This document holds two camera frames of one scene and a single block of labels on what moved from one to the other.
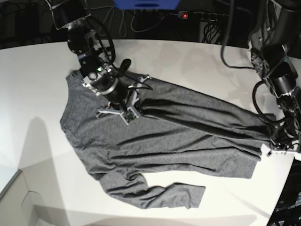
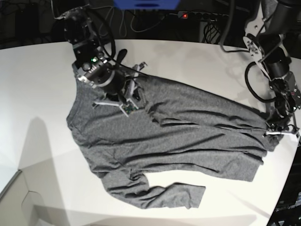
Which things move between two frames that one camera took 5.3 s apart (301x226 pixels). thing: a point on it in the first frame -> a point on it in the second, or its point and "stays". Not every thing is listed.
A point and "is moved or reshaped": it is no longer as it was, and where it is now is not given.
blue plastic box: (146, 4) stays
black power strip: (202, 15) stays
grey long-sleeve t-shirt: (175, 130) is moved or reshaped
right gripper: (281, 144) -> (274, 129)
